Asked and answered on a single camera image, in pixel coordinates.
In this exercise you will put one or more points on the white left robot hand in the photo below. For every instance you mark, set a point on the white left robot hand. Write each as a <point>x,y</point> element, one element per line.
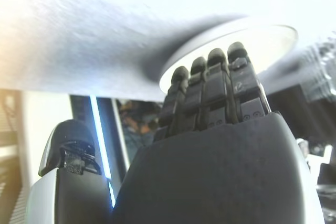
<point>210,169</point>

